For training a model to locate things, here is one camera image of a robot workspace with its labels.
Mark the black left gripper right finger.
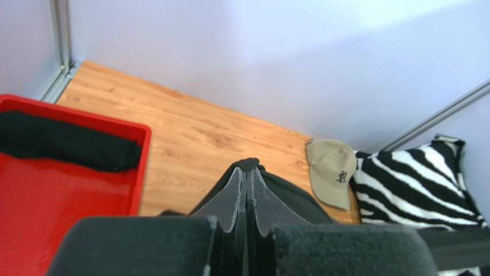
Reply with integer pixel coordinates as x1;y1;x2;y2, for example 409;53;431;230
247;167;311;275

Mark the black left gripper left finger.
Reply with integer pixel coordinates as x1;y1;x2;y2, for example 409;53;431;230
190;167;245;275

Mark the black printed t-shirt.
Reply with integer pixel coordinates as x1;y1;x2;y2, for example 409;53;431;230
159;157;334;225

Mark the beige baseball cap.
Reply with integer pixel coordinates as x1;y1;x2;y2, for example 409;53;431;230
305;138;357;210

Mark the zebra print blanket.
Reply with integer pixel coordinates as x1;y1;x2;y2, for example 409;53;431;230
349;133;489;276

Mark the rolled black t-shirt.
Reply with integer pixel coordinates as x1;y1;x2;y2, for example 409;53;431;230
1;110;142;173

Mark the red plastic tray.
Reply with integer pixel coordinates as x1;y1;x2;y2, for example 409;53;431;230
1;94;152;275

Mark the right aluminium frame post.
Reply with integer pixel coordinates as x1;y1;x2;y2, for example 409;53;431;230
381;79;489;151

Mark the aluminium frame post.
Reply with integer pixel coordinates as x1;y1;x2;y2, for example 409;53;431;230
37;1;82;104
381;79;489;151

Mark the left aluminium frame post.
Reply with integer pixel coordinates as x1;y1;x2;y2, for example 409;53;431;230
37;1;82;104

